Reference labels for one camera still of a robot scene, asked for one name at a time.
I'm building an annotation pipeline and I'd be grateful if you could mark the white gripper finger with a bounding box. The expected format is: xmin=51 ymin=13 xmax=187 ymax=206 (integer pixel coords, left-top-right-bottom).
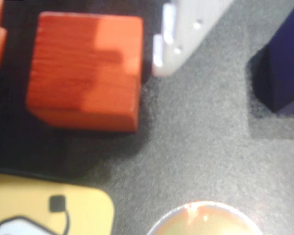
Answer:
xmin=151 ymin=0 xmax=235 ymax=77

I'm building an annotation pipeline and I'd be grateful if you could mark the orange wooden cube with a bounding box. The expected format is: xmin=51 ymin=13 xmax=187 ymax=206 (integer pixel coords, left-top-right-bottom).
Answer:
xmin=25 ymin=11 xmax=145 ymax=133

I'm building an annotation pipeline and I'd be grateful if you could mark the purple wooden cube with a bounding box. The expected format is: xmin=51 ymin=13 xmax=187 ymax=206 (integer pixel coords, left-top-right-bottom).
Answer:
xmin=251 ymin=1 xmax=294 ymax=115

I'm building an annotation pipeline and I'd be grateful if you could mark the black table mat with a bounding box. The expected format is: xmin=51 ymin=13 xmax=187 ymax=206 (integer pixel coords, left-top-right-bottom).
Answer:
xmin=0 ymin=0 xmax=294 ymax=235

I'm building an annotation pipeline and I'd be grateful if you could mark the yellow robot sticker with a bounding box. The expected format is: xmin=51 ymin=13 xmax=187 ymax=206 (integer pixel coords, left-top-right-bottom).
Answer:
xmin=0 ymin=173 xmax=115 ymax=235

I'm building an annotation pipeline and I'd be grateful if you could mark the hugging face emoji sticker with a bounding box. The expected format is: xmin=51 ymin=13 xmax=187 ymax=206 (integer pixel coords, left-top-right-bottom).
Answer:
xmin=146 ymin=200 xmax=264 ymax=235

